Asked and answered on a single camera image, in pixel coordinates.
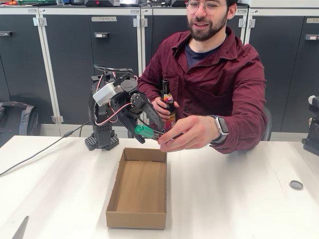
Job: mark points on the green permanent marker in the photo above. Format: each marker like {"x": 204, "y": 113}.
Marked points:
{"x": 144, "y": 131}

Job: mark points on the person's left forearm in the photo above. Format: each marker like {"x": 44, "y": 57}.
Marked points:
{"x": 246, "y": 132}

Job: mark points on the silver camera box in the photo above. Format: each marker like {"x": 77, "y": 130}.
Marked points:
{"x": 104, "y": 95}

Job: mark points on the black device with red triangle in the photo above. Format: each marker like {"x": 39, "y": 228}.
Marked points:
{"x": 178, "y": 3}
{"x": 102, "y": 3}

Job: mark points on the person's right forearm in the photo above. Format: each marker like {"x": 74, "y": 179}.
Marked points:
{"x": 148, "y": 88}

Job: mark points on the grey black backpack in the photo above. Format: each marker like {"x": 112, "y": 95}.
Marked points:
{"x": 27, "y": 119}

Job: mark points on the man in maroon shirt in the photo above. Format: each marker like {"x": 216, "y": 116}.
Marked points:
{"x": 211, "y": 82}

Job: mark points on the black second robot arm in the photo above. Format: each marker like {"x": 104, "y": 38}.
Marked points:
{"x": 312, "y": 134}

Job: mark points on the silver smartwatch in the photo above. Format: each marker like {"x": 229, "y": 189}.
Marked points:
{"x": 221, "y": 127}

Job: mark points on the grey flat object edge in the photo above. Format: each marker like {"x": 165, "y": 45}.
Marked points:
{"x": 21, "y": 229}

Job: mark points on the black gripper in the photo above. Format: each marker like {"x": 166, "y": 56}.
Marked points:
{"x": 132, "y": 107}

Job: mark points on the open cardboard box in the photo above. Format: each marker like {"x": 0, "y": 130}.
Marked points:
{"x": 139, "y": 189}

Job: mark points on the metal bottle cap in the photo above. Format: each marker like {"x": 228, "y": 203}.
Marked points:
{"x": 296, "y": 185}

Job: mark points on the person's right hand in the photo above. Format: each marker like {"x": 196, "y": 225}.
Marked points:
{"x": 160, "y": 108}

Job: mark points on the person's left hand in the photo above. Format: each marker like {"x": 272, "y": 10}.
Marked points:
{"x": 192, "y": 133}

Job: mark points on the grey team label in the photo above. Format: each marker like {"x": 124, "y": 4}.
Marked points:
{"x": 104, "y": 19}
{"x": 312, "y": 20}

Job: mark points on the green box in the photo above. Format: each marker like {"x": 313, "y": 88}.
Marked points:
{"x": 37, "y": 2}

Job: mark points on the brown glass soda bottle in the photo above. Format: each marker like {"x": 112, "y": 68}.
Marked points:
{"x": 166, "y": 87}

